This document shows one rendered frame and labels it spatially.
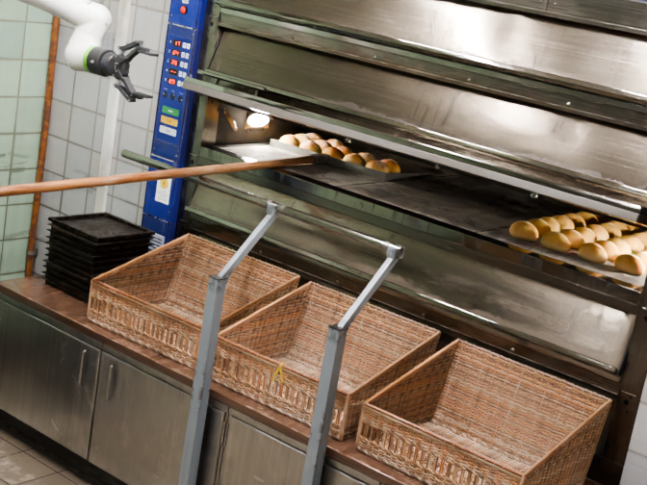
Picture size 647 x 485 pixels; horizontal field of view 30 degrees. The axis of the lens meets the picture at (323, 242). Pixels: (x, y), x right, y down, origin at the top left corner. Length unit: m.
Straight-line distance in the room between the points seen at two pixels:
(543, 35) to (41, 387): 2.17
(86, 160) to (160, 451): 1.45
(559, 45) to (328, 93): 0.87
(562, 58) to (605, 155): 0.32
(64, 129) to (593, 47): 2.38
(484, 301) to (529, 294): 0.15
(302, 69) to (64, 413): 1.48
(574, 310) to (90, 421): 1.73
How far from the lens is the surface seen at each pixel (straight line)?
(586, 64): 3.63
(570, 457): 3.54
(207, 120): 4.55
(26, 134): 5.18
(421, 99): 3.93
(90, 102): 5.01
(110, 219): 4.72
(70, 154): 5.11
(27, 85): 5.13
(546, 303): 3.75
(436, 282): 3.92
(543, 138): 3.70
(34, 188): 3.53
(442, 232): 3.90
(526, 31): 3.75
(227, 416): 3.86
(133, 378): 4.13
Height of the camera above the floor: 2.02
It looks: 14 degrees down
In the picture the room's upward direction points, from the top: 10 degrees clockwise
